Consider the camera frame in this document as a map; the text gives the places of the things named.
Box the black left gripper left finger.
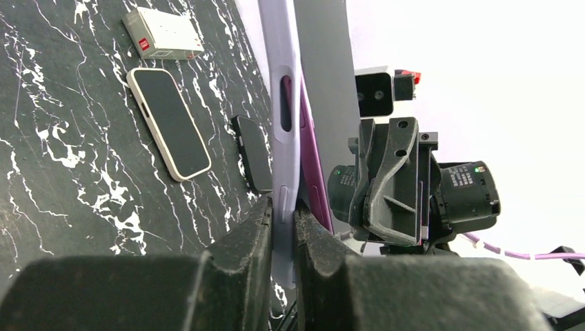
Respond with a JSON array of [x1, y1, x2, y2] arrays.
[[1, 197, 272, 330]]

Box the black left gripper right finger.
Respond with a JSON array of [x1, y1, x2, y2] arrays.
[[295, 203, 550, 330]]

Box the purple phone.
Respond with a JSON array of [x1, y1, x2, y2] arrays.
[[273, 74, 333, 239]]

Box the small black phone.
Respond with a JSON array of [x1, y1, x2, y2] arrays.
[[231, 115, 272, 194]]

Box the white box on table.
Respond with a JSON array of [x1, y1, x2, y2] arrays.
[[122, 7, 204, 61]]

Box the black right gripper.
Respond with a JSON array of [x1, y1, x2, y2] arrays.
[[327, 117, 501, 254]]

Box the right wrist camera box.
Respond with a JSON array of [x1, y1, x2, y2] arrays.
[[355, 66, 421, 118]]

